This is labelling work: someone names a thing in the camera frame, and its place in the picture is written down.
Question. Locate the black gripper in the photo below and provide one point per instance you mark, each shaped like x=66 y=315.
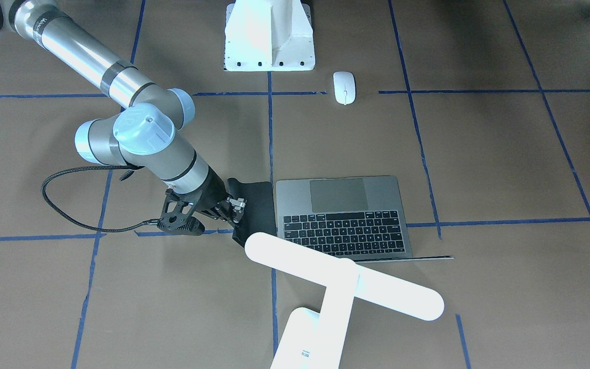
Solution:
x=213 y=196

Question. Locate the black mouse pad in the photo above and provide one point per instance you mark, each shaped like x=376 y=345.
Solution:
x=259 y=215

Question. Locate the grey laptop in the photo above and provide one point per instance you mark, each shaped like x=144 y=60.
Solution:
x=360 y=218

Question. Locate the white computer mouse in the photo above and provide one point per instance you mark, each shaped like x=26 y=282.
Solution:
x=344 y=87

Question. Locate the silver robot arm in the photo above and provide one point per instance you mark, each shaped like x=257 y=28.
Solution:
x=145 y=134

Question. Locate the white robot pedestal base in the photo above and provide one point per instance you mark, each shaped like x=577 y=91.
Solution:
x=266 y=36

